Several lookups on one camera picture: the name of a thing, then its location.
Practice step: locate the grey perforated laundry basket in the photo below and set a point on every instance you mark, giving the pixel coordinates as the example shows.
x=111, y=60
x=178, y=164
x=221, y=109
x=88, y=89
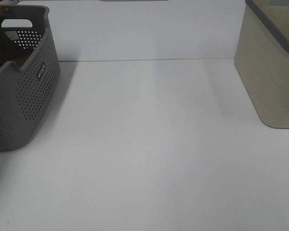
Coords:
x=25, y=92

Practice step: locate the beige plastic bin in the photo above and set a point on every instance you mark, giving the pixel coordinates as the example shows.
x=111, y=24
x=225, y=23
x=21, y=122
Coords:
x=262, y=59

